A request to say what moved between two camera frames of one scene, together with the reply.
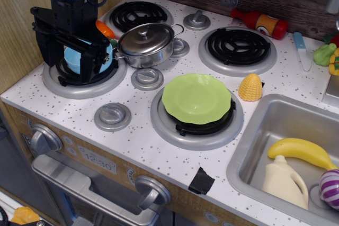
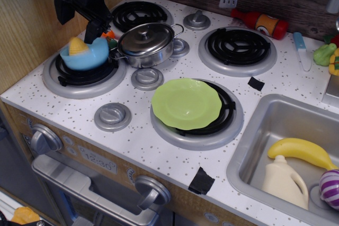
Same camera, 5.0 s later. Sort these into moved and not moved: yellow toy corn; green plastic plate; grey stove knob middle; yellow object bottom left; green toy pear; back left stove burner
Moved: green plastic plate; yellow toy corn
Not moved: yellow object bottom left; green toy pear; grey stove knob middle; back left stove burner
